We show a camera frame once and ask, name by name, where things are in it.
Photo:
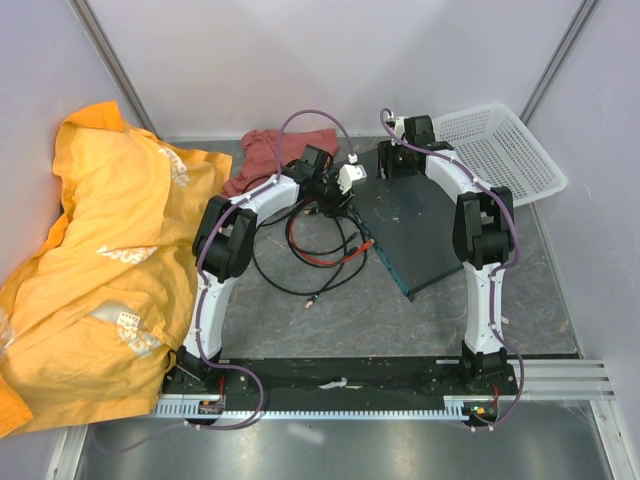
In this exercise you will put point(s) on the aluminium frame rail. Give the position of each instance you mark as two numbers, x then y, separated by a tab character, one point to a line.
566	379

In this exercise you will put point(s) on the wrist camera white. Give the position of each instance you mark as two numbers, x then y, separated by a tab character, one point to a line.
397	125
350	174

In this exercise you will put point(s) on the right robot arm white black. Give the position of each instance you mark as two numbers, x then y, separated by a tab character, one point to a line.
484	237

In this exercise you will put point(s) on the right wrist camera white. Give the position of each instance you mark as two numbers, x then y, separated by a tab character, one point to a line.
397	125

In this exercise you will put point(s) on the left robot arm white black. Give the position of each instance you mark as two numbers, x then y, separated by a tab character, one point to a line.
224	241

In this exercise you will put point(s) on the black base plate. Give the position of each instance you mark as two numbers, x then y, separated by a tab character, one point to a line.
341	383

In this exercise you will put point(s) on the white cable duct rail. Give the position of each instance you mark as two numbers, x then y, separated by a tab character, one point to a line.
191	408

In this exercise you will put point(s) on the red cloth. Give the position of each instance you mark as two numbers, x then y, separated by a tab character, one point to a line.
260	155

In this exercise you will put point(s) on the white plastic basket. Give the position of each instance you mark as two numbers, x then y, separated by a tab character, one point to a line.
494	143

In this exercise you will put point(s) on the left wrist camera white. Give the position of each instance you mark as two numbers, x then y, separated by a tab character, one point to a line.
350	174

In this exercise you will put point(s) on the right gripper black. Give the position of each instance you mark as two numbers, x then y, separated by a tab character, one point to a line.
387	152

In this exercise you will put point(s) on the dark network switch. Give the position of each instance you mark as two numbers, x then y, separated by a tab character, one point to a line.
411	221

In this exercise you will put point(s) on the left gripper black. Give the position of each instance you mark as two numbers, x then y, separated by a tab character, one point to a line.
331	209

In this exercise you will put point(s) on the orange cloth bag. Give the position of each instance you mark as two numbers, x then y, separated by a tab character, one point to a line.
92	322

